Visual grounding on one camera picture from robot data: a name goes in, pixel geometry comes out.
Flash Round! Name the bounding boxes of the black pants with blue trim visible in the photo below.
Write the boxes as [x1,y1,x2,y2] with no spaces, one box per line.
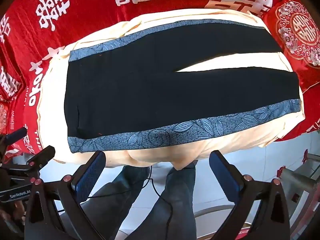
[64,19,302,153]

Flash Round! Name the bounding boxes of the person's legs in jeans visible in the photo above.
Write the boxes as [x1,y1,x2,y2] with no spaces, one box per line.
[59,166,174,240]

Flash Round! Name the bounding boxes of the metal frame table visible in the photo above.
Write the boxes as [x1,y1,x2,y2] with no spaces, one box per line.
[275,152,320,230]

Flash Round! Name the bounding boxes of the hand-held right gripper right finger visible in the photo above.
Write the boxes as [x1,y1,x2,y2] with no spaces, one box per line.
[209,150,292,240]

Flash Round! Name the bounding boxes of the person's left leg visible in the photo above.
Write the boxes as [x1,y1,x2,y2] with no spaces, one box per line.
[82,165,152,240]

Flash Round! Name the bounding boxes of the red cushion with white print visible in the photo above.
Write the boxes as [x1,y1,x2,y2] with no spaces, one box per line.
[0,46,26,103]

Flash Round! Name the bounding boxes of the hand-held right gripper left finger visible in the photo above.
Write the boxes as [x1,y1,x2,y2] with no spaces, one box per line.
[24,151,110,240]

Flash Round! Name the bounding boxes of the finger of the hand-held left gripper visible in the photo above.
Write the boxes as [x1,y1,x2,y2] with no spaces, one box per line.
[26,145,56,167]
[0,127,28,147]

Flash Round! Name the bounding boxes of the cream blanket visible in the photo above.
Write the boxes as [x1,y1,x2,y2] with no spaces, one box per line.
[36,8,306,170]

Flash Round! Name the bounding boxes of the person's right leg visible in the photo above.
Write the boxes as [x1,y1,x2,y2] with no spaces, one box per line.
[125,164,198,240]

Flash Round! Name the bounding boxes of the red printed bedspread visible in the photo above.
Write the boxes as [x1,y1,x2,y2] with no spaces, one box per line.
[0,0,320,160]

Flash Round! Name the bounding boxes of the person's leg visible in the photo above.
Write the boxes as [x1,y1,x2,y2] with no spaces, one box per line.
[125,164,198,240]
[82,165,152,240]

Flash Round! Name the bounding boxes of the red embroidered pillow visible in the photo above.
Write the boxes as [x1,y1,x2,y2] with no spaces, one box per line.
[261,0,320,90]

